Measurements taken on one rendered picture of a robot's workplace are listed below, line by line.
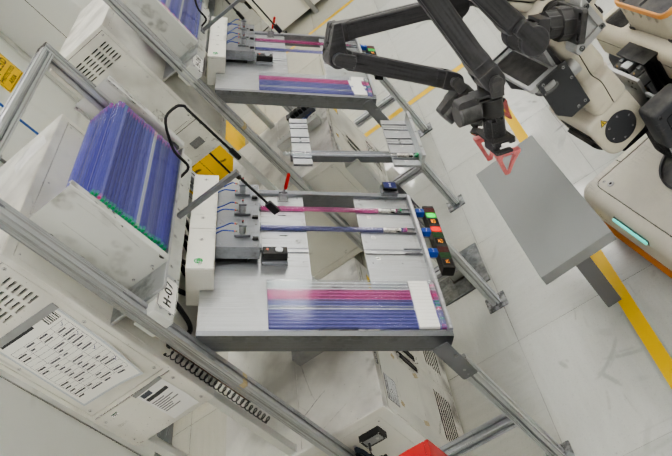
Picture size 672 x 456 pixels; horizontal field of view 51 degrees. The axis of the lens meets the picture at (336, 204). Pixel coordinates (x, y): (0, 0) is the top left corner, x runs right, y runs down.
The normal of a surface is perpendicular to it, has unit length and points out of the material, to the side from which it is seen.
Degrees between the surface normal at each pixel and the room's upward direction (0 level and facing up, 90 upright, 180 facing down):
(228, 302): 44
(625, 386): 0
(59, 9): 90
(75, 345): 90
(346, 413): 0
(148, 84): 90
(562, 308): 0
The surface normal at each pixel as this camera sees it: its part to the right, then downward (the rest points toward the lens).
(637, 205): -0.61, -0.61
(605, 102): 0.29, 0.43
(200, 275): 0.11, 0.58
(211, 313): 0.11, -0.82
